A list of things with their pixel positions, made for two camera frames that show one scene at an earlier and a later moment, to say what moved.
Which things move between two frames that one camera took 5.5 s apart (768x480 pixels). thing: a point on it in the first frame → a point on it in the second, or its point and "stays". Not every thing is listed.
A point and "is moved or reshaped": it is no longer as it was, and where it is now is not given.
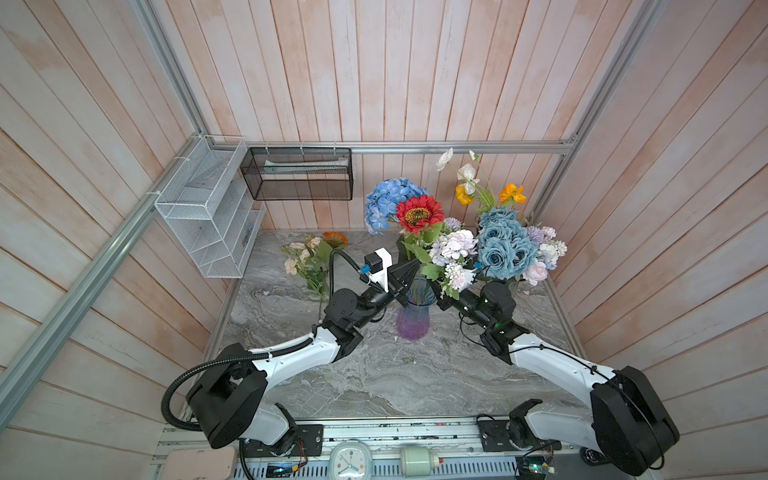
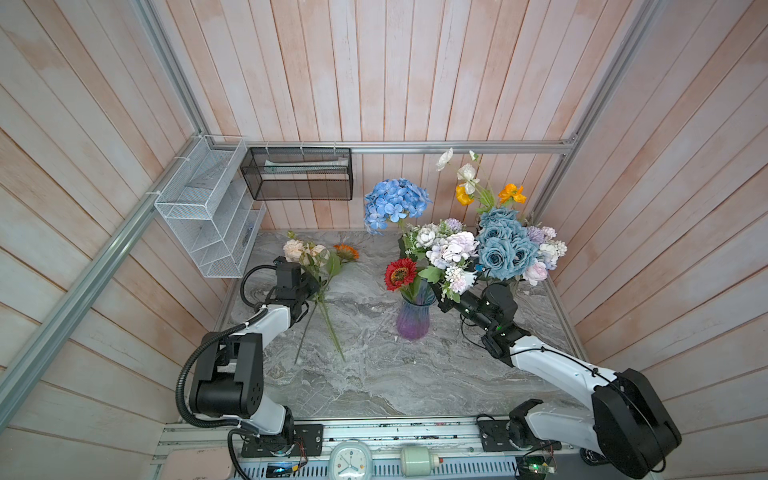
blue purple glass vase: x=413 y=318 stays
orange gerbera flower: x=334 y=239 → x=346 y=253
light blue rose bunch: x=505 y=250 stays
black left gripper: x=397 y=276 → x=307 y=277
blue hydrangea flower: x=382 y=201 stays
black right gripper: x=444 y=302 stays
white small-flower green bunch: x=447 y=253 stays
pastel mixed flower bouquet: x=548 y=252 stays
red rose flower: x=416 y=213 is moved or reshaped
